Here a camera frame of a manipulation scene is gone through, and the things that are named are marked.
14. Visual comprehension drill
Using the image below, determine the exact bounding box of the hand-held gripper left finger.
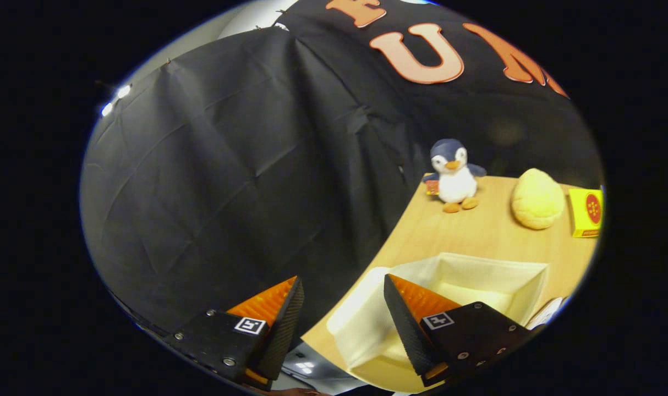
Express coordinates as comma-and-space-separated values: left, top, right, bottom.
166, 275, 305, 392

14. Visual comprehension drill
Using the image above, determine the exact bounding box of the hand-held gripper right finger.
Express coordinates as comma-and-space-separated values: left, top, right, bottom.
384, 274, 533, 388

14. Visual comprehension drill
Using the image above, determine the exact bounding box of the cream fabric storage box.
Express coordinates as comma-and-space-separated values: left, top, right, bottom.
327, 252, 550, 394

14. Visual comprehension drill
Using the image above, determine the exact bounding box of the white canvas shoe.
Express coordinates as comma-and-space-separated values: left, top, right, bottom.
527, 297, 570, 331

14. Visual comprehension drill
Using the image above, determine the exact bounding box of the penguin plush toy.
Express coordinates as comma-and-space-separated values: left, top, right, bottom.
422, 139, 488, 214

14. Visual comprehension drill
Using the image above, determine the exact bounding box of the black backdrop cloth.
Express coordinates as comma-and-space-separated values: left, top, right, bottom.
80, 0, 604, 380

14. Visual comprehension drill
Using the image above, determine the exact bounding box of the round yellow plush cushion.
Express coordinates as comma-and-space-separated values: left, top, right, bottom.
511, 168, 566, 230

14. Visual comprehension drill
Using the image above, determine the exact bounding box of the yellow book with red circle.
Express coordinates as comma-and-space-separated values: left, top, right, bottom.
568, 188, 604, 238

